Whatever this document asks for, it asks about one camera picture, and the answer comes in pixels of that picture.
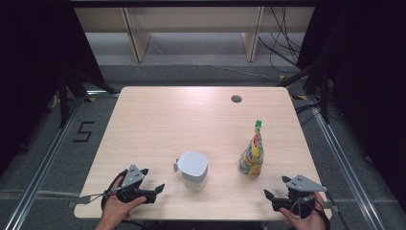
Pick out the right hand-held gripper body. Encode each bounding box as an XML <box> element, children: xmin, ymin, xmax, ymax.
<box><xmin>272</xmin><ymin>173</ymin><xmax>328</xmax><ymax>220</ymax></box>

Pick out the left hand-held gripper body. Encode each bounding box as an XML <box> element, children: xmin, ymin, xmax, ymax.
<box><xmin>116</xmin><ymin>164</ymin><xmax>157</xmax><ymax>205</ymax></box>

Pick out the clear jar with white lid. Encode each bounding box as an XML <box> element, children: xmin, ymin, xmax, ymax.
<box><xmin>172</xmin><ymin>150</ymin><xmax>210</xmax><ymax>192</ymax></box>

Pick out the yellow green seasoning bag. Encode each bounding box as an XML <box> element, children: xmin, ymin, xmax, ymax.
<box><xmin>237</xmin><ymin>119</ymin><xmax>265</xmax><ymax>177</ymax></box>

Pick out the person's left hand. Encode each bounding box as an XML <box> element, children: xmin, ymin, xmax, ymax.
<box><xmin>101</xmin><ymin>175</ymin><xmax>147</xmax><ymax>222</ymax></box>

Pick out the person's right hand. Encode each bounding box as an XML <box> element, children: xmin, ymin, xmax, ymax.
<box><xmin>279</xmin><ymin>191</ymin><xmax>327</xmax><ymax>230</ymax></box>

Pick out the black tape numeral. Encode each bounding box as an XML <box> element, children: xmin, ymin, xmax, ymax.
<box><xmin>72</xmin><ymin>121</ymin><xmax>96</xmax><ymax>144</ymax></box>

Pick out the black metal stand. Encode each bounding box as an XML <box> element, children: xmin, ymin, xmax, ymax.
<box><xmin>277</xmin><ymin>56</ymin><xmax>331</xmax><ymax>125</ymax></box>
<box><xmin>58</xmin><ymin>66</ymin><xmax>120</xmax><ymax>129</ymax></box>

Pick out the black curtain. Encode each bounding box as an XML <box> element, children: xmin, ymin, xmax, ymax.
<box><xmin>0</xmin><ymin>0</ymin><xmax>105</xmax><ymax>176</ymax></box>
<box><xmin>296</xmin><ymin>0</ymin><xmax>406</xmax><ymax>205</ymax></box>

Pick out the beige wooden shelf unit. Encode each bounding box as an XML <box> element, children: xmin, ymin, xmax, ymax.
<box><xmin>74</xmin><ymin>6</ymin><xmax>316</xmax><ymax>63</ymax></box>

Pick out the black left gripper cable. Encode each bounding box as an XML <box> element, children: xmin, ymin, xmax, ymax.
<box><xmin>101</xmin><ymin>169</ymin><xmax>129</xmax><ymax>210</ymax></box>

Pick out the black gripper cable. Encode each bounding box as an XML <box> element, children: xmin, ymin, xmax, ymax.
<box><xmin>288</xmin><ymin>191</ymin><xmax>334</xmax><ymax>230</ymax></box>
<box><xmin>101</xmin><ymin>169</ymin><xmax>129</xmax><ymax>210</ymax></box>

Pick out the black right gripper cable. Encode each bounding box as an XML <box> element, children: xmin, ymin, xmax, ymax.
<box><xmin>288</xmin><ymin>191</ymin><xmax>334</xmax><ymax>230</ymax></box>

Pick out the aluminium floor rail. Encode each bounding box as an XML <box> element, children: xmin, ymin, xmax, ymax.
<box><xmin>3</xmin><ymin>90</ymin><xmax>121</xmax><ymax>230</ymax></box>
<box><xmin>304</xmin><ymin>95</ymin><xmax>386</xmax><ymax>230</ymax></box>

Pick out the bundle of black floor cables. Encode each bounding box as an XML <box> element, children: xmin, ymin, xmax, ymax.
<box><xmin>258</xmin><ymin>6</ymin><xmax>305</xmax><ymax>75</ymax></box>

